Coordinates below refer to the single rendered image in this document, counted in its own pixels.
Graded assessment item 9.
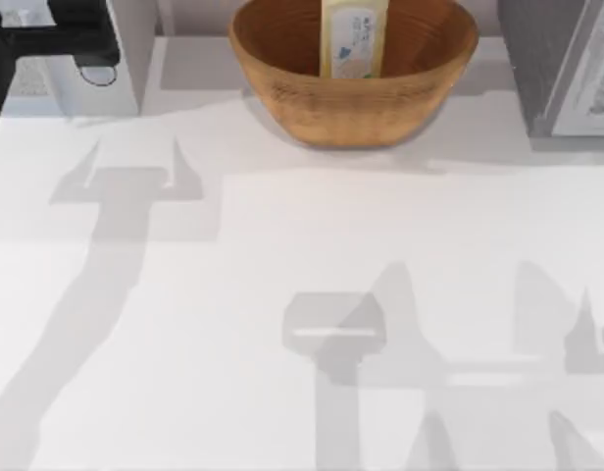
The pale speckled cabinet door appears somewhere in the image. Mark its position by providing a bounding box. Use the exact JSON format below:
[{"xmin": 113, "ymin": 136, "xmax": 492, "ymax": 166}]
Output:
[{"xmin": 551, "ymin": 0, "xmax": 604, "ymax": 137}]

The wooden bowl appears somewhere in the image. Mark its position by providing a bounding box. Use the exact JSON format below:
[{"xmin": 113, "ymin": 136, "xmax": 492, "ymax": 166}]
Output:
[{"xmin": 226, "ymin": 0, "xmax": 480, "ymax": 148}]

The grey cabinet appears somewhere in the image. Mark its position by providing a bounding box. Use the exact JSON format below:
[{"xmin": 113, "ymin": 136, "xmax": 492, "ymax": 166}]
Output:
[{"xmin": 496, "ymin": 0, "xmax": 604, "ymax": 139}]

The pale yellow bottle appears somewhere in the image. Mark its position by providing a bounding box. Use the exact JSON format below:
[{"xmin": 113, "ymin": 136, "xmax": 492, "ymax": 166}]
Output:
[{"xmin": 320, "ymin": 0, "xmax": 387, "ymax": 80}]

